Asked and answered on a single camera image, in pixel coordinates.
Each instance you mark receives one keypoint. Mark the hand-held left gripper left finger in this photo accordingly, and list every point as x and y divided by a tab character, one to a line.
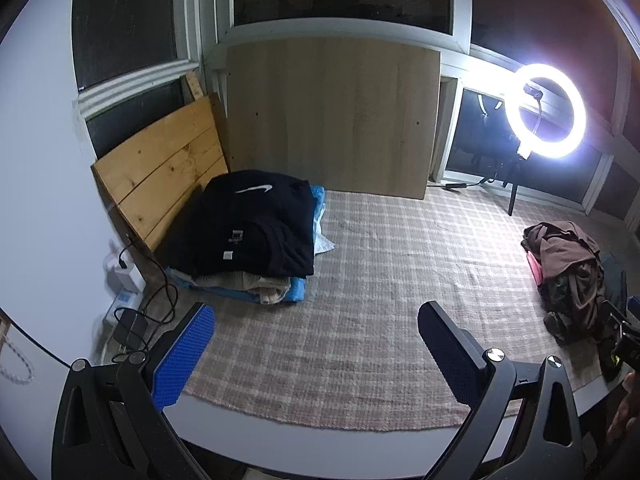
182	355

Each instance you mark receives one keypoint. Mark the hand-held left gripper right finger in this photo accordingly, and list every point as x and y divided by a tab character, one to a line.
445	345

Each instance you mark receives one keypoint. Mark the brown fleece sweatshirt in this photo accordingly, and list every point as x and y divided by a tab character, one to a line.
570	260

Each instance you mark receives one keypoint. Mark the person's right hand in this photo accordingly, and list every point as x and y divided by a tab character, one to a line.
625	410

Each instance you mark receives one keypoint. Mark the black power adapter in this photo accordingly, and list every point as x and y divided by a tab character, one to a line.
131	330

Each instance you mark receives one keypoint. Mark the white power strip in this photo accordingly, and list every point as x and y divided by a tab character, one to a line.
122	302

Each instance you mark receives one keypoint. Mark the beige folded garment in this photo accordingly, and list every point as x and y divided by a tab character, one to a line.
250	285

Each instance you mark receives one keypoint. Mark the white charger block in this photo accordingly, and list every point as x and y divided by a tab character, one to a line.
117	277

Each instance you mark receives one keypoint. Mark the plaid woven mat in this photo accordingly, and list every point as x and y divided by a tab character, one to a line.
375	270

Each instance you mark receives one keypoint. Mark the pink garment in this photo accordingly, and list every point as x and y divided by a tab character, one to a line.
535	267

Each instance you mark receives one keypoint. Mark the black tripod stand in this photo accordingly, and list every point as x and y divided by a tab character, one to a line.
512	195

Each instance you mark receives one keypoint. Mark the pine plank board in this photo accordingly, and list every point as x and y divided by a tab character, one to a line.
160	170

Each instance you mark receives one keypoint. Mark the light wooden panel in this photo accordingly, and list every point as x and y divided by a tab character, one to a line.
330	115

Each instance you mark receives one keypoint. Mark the narrow wooden slat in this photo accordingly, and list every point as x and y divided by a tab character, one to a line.
195	90

